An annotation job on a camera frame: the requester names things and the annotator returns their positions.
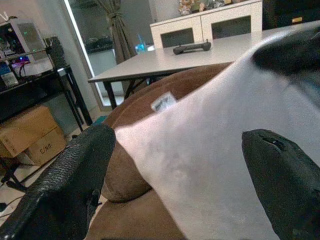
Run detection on small printed cardboard box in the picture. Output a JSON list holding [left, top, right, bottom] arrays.
[[24, 126, 67, 167]]

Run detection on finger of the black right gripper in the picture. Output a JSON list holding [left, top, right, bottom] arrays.
[[251, 25, 320, 76]]

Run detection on plush toy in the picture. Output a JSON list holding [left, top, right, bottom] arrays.
[[178, 0, 196, 16]]

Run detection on black television yellow sticker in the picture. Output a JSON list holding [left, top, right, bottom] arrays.
[[261, 0, 320, 31]]

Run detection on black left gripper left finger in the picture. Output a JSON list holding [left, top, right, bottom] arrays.
[[0, 122, 117, 240]]

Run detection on black desk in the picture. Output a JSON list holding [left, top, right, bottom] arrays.
[[0, 64, 94, 194]]

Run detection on blue glowing bottle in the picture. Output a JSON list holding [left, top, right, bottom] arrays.
[[134, 34, 154, 55]]

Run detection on tied grey-brown curtain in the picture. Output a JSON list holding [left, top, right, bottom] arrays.
[[95, 0, 137, 66]]

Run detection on white cabinet glass doors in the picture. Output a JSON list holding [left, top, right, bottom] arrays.
[[149, 0, 264, 50]]

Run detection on white folding table black legs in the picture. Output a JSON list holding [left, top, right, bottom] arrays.
[[87, 20, 320, 111]]

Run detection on large cardboard box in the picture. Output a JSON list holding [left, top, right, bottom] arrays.
[[0, 104, 60, 159]]

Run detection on white pillow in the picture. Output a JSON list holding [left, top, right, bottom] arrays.
[[114, 24, 320, 240]]

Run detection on white glass computer case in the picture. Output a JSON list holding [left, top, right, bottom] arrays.
[[0, 18, 54, 77]]

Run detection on blue box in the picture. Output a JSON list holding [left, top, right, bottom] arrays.
[[0, 60, 20, 88]]

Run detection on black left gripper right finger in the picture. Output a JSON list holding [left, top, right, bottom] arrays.
[[241, 128, 320, 240]]

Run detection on brown velvet sofa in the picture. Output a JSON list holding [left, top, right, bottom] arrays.
[[85, 61, 234, 240]]

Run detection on black mesh speaker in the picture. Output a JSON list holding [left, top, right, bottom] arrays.
[[44, 35, 68, 69]]

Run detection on black handheld controller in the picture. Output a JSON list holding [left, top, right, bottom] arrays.
[[172, 39, 212, 56]]

